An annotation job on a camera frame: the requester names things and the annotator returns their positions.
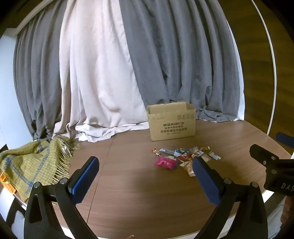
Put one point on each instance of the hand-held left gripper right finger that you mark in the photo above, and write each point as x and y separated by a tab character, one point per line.
205	181

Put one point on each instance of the person's left hand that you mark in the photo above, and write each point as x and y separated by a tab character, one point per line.
130	237

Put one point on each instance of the red snack packet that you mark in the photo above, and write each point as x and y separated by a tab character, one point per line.
185	157

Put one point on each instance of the pink snack packet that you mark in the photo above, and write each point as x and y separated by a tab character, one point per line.
166	162

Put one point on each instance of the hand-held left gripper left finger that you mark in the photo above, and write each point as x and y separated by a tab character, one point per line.
83	181

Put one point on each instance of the gold round candy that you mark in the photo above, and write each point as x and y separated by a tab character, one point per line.
205	148

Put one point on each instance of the dark chair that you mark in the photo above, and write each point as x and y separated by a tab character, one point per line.
14	208

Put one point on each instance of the blue white stick packet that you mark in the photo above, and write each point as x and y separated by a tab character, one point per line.
167	151

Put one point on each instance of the white curved pole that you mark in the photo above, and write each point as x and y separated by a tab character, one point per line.
272	57

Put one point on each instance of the grey curtain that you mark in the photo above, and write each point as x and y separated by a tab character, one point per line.
36	80
183	57

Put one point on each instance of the blue candy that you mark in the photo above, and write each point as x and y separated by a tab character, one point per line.
181	151

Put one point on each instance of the tan snack packet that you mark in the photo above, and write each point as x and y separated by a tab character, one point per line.
188	167

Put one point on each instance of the white curtain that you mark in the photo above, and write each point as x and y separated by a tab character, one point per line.
96	69

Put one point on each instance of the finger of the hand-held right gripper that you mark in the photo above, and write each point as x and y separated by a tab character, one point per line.
287	140
261	155

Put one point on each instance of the orange plastic crate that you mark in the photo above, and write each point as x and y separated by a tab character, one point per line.
7	182

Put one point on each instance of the gold foil candy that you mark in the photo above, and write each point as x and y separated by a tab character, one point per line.
156	152

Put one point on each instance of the silver snack wrapper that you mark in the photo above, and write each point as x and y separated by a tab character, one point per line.
196	151

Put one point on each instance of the brown cardboard box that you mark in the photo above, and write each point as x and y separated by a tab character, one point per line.
172	125

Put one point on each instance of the yellow plaid fringed blanket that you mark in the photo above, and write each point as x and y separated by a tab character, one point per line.
29	160

